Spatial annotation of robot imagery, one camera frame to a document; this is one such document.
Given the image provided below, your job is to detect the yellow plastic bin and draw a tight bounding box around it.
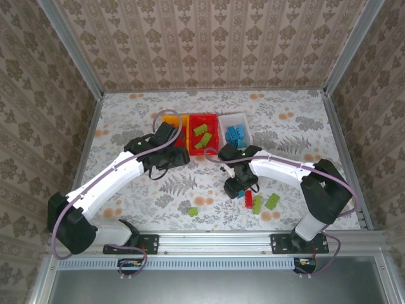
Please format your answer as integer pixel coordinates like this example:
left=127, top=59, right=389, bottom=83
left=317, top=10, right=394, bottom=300
left=161, top=113, right=190, bottom=149

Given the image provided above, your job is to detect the thin black left gripper cable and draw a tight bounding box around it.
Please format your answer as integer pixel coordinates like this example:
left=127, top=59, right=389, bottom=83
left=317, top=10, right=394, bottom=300
left=147, top=164, right=170, bottom=181

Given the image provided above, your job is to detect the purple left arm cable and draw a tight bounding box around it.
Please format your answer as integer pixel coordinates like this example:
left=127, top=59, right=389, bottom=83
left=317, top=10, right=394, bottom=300
left=50, top=108, right=184, bottom=279

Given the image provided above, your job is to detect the white slotted cable duct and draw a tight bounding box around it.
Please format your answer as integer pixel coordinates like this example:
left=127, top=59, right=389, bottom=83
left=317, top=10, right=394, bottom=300
left=58, top=256, right=316, bottom=270

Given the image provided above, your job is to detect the aluminium side rail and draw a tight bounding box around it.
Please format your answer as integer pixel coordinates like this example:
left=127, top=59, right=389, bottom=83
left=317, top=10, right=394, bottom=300
left=61, top=94, right=104, bottom=234
left=320, top=89, right=374, bottom=231

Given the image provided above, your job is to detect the aluminium frame bar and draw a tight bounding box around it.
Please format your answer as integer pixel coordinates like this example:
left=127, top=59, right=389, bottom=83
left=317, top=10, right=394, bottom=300
left=27, top=253, right=61, bottom=304
left=375, top=248, right=405, bottom=304

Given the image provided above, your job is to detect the white plastic bin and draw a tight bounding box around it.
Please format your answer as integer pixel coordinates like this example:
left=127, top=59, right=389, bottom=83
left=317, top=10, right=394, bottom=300
left=217, top=111, right=254, bottom=149

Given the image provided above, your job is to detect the aluminium mounting rail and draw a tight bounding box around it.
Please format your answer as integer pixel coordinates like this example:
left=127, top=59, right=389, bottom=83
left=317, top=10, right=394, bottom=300
left=47, top=230, right=389, bottom=254

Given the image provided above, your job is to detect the black connector box with wires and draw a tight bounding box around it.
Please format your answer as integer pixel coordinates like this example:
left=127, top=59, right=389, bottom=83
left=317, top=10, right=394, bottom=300
left=117, top=258, right=143, bottom=275
left=293, top=258, right=317, bottom=274

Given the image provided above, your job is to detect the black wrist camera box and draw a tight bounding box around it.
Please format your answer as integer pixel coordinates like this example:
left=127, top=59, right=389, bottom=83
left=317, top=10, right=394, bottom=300
left=235, top=164, right=256, bottom=185
left=154, top=122, right=180, bottom=147

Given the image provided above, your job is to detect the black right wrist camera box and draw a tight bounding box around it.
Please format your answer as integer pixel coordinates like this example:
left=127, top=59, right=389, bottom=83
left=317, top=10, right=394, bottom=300
left=235, top=164, right=256, bottom=185

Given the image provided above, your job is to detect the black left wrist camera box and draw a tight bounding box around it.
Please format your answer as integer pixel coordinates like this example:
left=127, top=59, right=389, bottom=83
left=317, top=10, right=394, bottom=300
left=154, top=122, right=180, bottom=147

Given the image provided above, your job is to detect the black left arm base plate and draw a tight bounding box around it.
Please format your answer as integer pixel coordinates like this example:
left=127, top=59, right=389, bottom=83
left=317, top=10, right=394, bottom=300
left=103, top=234, right=159, bottom=255

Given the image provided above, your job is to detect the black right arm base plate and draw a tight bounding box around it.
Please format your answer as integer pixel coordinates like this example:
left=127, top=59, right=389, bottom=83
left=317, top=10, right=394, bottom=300
left=270, top=233, right=330, bottom=255

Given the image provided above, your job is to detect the red plastic bin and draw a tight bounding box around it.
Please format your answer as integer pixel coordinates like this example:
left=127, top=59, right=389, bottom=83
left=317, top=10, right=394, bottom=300
left=188, top=113, right=221, bottom=156

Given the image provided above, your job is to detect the aluminium frame post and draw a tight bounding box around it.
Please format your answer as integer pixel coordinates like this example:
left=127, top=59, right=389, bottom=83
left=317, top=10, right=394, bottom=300
left=322, top=0, right=385, bottom=96
left=37, top=0, right=104, bottom=98

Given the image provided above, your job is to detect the thin aluminium rail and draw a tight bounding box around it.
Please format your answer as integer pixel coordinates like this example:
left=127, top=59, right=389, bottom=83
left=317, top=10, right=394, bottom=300
left=103, top=87, right=323, bottom=95

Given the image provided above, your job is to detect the grey metal panel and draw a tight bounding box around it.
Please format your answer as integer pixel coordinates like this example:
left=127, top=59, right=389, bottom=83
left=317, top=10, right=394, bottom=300
left=47, top=256, right=392, bottom=304

